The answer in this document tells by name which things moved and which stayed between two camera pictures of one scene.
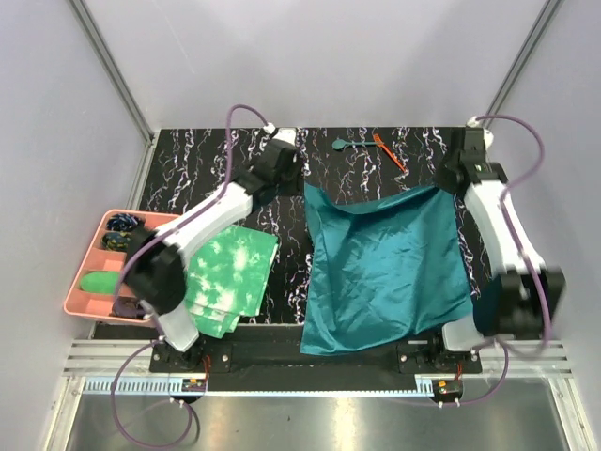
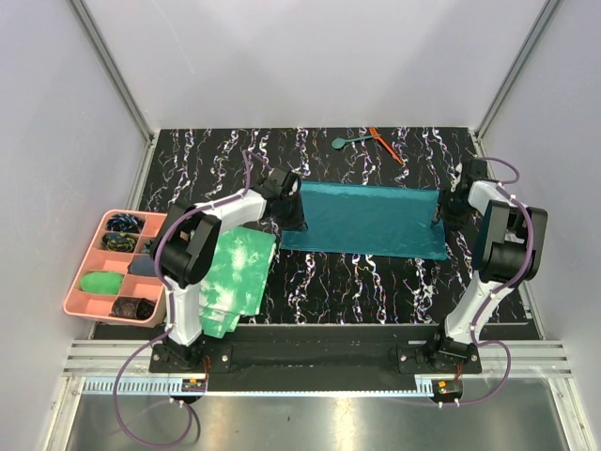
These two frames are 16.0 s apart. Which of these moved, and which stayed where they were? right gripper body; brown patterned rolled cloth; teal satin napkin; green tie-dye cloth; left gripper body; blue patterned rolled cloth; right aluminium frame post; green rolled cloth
Moved: left gripper body; teal satin napkin; right gripper body
Stayed: green tie-dye cloth; green rolled cloth; blue patterned rolled cloth; brown patterned rolled cloth; right aluminium frame post
